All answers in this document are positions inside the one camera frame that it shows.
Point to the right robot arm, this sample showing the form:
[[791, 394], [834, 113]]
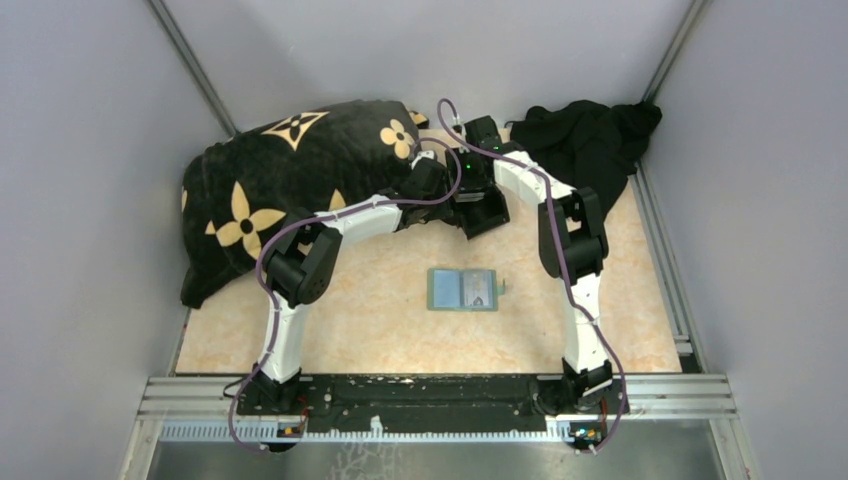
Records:
[[572, 248]]

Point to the green leather card holder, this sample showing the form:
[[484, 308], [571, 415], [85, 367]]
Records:
[[444, 289]]

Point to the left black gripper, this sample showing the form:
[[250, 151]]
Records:
[[444, 210]]

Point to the aluminium front frame rail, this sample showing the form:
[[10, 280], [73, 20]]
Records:
[[204, 409]]

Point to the black floral patterned blanket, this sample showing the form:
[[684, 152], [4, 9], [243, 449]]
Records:
[[236, 194]]

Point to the black plastic card tray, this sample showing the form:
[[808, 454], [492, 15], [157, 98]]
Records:
[[483, 215]]

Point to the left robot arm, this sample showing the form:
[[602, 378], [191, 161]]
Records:
[[297, 264]]

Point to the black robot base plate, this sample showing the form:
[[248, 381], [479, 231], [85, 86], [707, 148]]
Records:
[[427, 404]]

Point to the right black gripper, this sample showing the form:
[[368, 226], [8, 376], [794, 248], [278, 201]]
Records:
[[474, 184]]

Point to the black crumpled cloth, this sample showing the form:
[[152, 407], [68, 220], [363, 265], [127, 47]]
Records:
[[588, 144]]

